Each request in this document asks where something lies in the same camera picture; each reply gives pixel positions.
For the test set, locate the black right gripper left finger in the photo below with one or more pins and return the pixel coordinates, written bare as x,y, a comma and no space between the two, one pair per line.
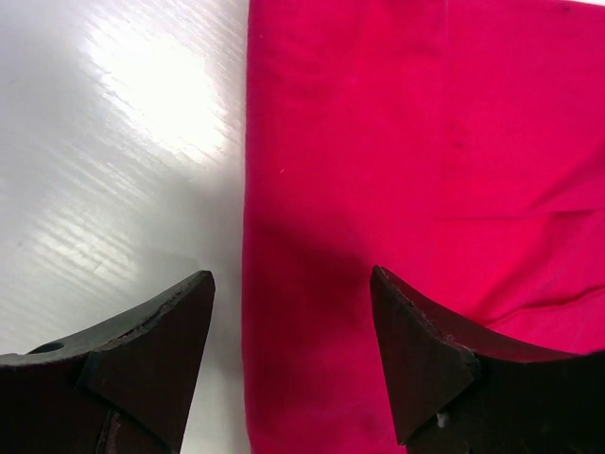
125,385

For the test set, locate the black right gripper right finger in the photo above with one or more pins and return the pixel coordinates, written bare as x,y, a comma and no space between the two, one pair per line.
455,386

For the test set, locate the crimson red t shirt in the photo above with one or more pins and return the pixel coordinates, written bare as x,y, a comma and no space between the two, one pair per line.
459,144

